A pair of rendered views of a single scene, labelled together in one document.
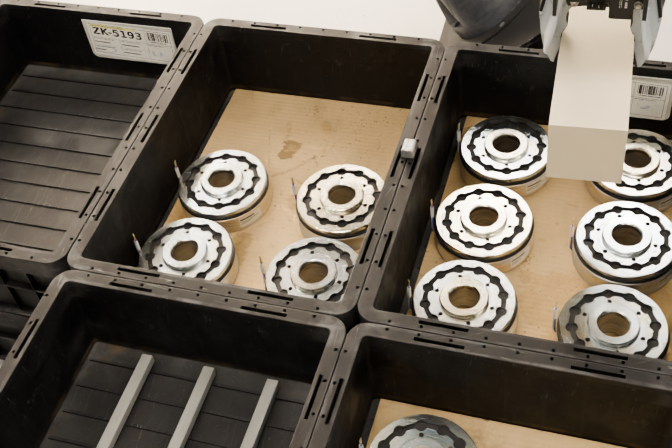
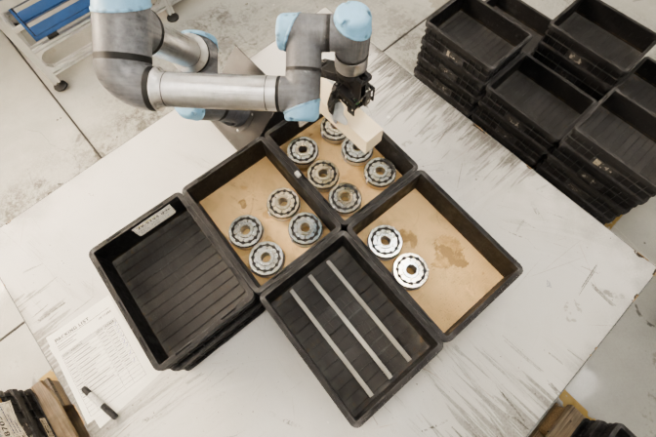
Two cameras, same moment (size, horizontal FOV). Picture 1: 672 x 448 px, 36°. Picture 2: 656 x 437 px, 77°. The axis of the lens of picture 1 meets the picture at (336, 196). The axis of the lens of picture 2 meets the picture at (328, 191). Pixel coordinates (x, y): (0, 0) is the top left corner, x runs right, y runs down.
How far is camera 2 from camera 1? 0.64 m
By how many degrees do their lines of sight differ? 36
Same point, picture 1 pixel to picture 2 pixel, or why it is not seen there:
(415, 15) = (194, 128)
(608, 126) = (378, 131)
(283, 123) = (229, 198)
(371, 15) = (180, 139)
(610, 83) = (364, 119)
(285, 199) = (263, 218)
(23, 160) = (165, 288)
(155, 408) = (309, 297)
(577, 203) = (331, 148)
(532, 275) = (345, 176)
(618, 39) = not seen: hidden behind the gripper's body
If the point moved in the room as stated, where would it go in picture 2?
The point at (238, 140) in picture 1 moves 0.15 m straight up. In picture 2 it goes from (224, 215) to (211, 196)
